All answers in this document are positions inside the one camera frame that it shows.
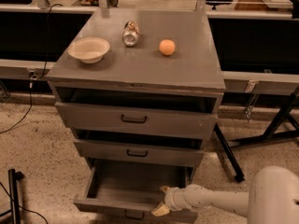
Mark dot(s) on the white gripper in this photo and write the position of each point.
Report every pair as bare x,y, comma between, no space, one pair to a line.
173,198

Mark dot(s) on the grey bottom drawer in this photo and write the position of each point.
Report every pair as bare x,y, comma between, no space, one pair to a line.
129,189

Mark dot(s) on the grey drawer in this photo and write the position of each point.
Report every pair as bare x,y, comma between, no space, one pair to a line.
140,148
136,112
129,189

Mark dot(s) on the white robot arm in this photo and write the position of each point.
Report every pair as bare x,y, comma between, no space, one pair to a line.
272,198

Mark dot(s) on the grey middle drawer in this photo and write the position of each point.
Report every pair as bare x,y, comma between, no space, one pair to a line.
140,148

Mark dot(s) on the grey top drawer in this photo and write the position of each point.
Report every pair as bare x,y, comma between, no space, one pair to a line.
136,112

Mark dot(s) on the grey drawer cabinet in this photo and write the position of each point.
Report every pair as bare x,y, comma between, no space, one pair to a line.
192,70

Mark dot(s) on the black metal stand right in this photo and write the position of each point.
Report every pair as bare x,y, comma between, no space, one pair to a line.
269,135

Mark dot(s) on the black stand left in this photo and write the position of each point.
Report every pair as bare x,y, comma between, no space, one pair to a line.
12,206

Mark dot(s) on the orange fruit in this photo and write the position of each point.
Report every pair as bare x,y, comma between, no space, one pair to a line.
167,47

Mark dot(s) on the white bowl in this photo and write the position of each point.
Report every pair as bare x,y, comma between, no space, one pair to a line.
89,49

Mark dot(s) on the lying metal can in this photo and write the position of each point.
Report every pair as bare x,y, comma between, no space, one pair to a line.
130,34

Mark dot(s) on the grey barrier rail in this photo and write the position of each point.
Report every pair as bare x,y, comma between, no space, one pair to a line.
257,47

